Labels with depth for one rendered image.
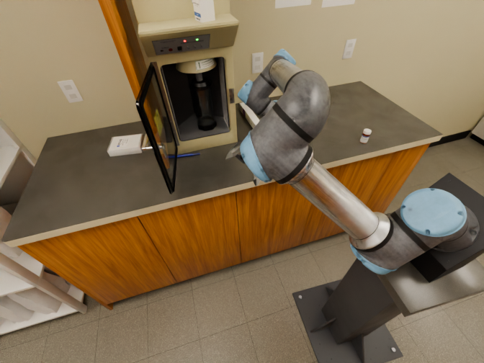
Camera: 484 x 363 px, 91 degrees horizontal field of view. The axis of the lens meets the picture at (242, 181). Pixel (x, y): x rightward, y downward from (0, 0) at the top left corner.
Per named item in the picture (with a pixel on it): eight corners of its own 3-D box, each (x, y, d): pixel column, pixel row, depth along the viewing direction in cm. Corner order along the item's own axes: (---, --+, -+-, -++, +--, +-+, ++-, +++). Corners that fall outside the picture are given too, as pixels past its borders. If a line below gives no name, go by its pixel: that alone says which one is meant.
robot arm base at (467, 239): (495, 240, 62) (495, 235, 56) (431, 259, 70) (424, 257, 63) (455, 191, 70) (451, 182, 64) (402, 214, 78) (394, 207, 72)
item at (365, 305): (402, 356, 136) (539, 309, 71) (325, 383, 130) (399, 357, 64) (355, 275, 169) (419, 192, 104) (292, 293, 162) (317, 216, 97)
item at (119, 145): (114, 142, 130) (111, 136, 127) (145, 139, 131) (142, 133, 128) (109, 157, 121) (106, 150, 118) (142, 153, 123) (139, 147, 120)
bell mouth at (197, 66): (173, 60, 108) (171, 47, 104) (212, 55, 111) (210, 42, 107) (178, 76, 96) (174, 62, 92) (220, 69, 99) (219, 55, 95)
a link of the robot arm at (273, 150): (440, 258, 58) (276, 105, 46) (386, 288, 64) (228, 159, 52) (413, 227, 69) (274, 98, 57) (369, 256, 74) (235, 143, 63)
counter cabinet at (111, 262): (116, 227, 203) (51, 143, 138) (330, 173, 240) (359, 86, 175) (109, 310, 158) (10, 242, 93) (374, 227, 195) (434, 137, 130)
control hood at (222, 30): (146, 55, 87) (137, 23, 80) (232, 44, 93) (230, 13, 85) (148, 67, 79) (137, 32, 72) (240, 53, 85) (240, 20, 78)
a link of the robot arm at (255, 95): (256, 70, 87) (277, 90, 90) (236, 94, 91) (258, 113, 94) (255, 70, 80) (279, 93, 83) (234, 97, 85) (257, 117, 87)
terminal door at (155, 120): (177, 148, 116) (152, 62, 87) (172, 196, 95) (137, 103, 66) (176, 148, 116) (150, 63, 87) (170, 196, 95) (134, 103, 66)
